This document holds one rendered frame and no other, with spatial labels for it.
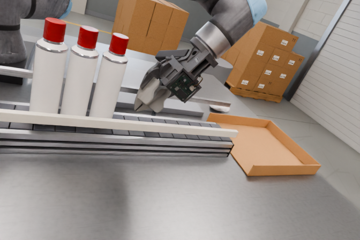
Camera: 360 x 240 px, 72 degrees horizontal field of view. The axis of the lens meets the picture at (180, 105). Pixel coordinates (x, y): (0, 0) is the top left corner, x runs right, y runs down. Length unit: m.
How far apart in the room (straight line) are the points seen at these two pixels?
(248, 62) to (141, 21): 1.67
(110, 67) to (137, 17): 3.23
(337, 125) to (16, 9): 4.49
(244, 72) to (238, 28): 3.38
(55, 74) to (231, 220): 0.45
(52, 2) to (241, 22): 0.56
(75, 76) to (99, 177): 0.20
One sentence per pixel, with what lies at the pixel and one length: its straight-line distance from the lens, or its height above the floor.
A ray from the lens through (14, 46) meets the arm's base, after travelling 0.83.
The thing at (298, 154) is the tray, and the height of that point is 0.85.
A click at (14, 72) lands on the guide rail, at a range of 0.58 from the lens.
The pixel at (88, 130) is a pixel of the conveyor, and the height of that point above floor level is 0.88.
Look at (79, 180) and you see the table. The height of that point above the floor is 0.83.
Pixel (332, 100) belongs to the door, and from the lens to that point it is 4.82.
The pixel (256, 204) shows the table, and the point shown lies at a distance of 0.66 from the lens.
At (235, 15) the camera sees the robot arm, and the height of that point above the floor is 1.19.
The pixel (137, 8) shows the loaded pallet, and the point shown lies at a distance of 3.70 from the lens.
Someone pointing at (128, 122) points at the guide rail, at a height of 0.91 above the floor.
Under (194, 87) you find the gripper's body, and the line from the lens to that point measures 0.53.
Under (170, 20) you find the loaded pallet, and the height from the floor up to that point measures 0.71.
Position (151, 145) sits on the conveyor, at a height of 0.86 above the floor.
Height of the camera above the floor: 1.21
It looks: 24 degrees down
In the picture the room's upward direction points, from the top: 22 degrees clockwise
